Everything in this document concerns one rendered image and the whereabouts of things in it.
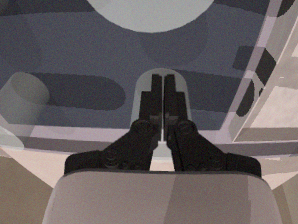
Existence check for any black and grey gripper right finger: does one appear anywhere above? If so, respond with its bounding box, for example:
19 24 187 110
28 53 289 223
163 74 262 178

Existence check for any white shallow tray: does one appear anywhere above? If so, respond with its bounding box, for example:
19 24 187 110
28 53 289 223
228 0 298 143

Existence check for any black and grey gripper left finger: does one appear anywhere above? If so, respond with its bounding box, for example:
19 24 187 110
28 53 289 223
64 74 162 174

